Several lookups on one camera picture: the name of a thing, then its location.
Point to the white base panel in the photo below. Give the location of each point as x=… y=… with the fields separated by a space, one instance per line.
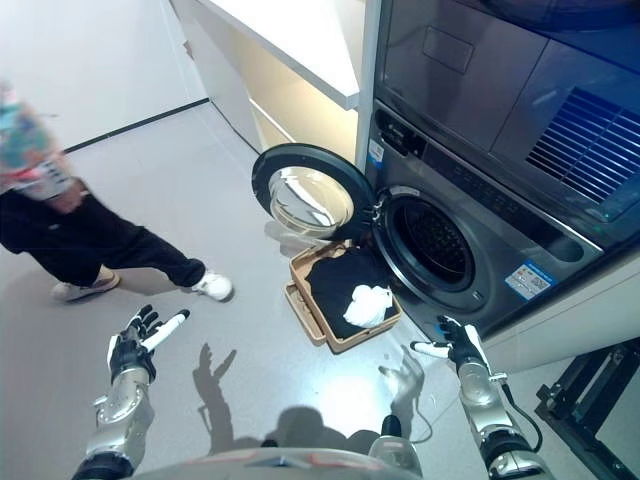
x=575 y=330

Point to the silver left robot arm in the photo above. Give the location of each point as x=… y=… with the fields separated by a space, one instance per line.
x=120 y=415

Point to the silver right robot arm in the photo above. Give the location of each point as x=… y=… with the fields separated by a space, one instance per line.
x=482 y=400

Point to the tan wicker laundry basket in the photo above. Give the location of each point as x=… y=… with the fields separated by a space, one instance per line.
x=360 y=341

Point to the black metal frame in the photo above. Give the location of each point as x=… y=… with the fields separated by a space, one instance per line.
x=555 y=396

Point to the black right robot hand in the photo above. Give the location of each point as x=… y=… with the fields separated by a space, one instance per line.
x=465 y=345

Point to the white counter cabinet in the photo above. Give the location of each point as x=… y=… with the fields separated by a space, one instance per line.
x=300 y=40

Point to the round washing machine door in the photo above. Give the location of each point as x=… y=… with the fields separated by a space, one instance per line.
x=305 y=200

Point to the white garment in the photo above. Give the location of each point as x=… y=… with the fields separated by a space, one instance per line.
x=367 y=306

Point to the black garment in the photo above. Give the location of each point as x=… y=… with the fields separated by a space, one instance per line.
x=332 y=285

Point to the grey front-load washing machine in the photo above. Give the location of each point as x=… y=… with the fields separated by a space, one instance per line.
x=475 y=75

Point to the silver right robot leg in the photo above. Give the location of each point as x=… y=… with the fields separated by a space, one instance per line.
x=395 y=450

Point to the grey robot torso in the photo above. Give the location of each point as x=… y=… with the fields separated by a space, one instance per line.
x=260 y=467

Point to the person in black trousers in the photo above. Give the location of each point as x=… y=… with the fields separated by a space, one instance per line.
x=75 y=235

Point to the black baseboard strip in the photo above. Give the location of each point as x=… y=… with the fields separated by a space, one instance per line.
x=135 y=125

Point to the washing machine drum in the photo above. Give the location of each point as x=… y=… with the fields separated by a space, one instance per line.
x=530 y=245

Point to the white vertical side panel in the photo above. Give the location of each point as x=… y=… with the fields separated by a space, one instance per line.
x=366 y=75

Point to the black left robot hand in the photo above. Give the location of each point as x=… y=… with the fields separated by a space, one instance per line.
x=131 y=352

